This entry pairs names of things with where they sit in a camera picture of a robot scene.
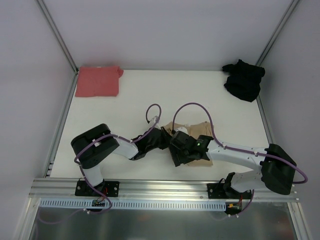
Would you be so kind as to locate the folded pink t shirt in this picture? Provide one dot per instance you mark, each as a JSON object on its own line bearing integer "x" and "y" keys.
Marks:
{"x": 98, "y": 81}

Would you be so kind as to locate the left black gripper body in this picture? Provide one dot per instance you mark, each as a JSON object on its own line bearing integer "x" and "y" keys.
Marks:
{"x": 162, "y": 137}

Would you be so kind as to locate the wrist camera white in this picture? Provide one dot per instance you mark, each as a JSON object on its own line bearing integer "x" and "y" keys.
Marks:
{"x": 153, "y": 121}
{"x": 182, "y": 129}

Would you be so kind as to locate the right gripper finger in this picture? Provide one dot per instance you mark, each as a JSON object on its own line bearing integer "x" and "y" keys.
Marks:
{"x": 193, "y": 161}
{"x": 177, "y": 156}

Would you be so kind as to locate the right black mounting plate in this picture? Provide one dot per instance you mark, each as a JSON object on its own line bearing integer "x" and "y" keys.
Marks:
{"x": 215, "y": 192}

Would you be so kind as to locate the beige t shirt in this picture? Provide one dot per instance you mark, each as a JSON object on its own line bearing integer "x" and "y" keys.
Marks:
{"x": 194, "y": 130}

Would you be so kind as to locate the right aluminium frame post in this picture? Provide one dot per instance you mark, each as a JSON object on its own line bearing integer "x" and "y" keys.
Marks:
{"x": 293, "y": 5}

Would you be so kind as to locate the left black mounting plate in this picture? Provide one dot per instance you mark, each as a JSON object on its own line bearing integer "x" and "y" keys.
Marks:
{"x": 108, "y": 188}

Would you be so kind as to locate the black t shirt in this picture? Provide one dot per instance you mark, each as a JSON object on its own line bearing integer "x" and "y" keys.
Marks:
{"x": 243, "y": 81}

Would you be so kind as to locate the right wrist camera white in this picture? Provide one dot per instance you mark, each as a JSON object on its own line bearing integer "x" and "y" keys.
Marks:
{"x": 182, "y": 129}

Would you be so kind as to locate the white slotted cable duct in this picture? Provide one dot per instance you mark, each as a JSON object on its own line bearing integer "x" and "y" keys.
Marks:
{"x": 130, "y": 204}

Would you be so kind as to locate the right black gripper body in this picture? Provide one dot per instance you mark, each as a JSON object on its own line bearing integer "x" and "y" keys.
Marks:
{"x": 175, "y": 149}

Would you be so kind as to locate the black mounting plate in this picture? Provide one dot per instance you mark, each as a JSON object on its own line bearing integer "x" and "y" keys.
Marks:
{"x": 215, "y": 192}
{"x": 108, "y": 188}

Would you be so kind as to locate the aluminium frame post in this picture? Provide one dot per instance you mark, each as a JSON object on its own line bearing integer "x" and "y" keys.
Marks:
{"x": 293, "y": 5}
{"x": 56, "y": 33}

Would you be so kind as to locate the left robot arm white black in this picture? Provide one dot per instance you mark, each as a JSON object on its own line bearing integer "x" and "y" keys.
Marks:
{"x": 96, "y": 144}

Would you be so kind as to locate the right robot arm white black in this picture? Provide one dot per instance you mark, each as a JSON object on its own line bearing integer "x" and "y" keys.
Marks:
{"x": 270, "y": 167}

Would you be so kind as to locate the left aluminium frame post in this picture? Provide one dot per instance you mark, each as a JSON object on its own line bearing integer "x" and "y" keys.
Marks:
{"x": 56, "y": 33}

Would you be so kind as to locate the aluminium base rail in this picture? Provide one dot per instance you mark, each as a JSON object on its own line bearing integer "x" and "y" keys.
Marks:
{"x": 148, "y": 190}

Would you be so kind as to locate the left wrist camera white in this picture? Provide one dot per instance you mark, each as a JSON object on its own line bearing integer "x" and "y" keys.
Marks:
{"x": 153, "y": 121}

